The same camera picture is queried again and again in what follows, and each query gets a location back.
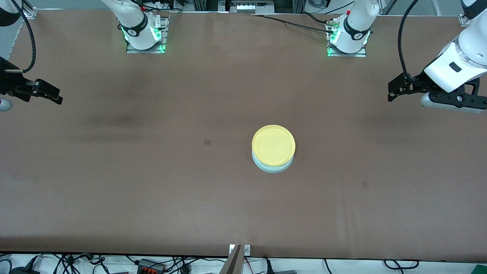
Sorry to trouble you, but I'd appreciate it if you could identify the brown table cover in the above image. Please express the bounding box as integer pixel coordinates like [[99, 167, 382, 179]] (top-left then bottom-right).
[[0, 8, 487, 263]]

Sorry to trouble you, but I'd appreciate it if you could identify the curved black cable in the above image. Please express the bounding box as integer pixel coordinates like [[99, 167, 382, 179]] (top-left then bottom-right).
[[300, 11, 329, 24]]

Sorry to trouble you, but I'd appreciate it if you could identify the yellow plate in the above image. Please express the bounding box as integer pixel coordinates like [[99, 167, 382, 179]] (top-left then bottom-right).
[[251, 125, 296, 167]]

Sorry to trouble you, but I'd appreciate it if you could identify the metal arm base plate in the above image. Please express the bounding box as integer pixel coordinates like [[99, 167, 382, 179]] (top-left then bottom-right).
[[326, 17, 368, 57], [126, 15, 169, 54]]

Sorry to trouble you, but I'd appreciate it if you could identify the white device in rack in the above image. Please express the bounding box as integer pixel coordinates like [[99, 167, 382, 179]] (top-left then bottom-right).
[[236, 3, 274, 14]]

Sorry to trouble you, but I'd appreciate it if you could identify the pale green plate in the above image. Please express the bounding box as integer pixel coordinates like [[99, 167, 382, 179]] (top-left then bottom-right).
[[252, 150, 294, 174]]

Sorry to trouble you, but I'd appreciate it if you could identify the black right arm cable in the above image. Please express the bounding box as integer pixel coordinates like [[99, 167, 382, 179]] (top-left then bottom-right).
[[4, 0, 37, 73]]

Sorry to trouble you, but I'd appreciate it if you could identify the thin straight black cable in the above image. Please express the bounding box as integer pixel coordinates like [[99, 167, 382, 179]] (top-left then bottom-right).
[[249, 14, 335, 34]]

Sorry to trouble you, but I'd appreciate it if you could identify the black box with red parts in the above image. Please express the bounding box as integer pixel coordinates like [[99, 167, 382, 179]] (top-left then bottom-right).
[[135, 259, 166, 274]]

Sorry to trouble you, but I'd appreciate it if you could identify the black adapter block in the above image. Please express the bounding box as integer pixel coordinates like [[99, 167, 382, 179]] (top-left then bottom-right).
[[10, 256, 40, 274]]

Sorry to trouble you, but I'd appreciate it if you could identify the wooden post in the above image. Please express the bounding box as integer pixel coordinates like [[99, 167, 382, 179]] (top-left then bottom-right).
[[220, 244, 243, 274]]

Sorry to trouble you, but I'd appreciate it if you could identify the aluminium frame rack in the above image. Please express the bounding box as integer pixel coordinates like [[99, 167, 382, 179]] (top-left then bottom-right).
[[192, 0, 307, 14]]

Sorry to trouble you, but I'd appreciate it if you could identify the looped black floor cable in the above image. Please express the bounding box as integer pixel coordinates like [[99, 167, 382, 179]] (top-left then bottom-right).
[[384, 259, 420, 271]]

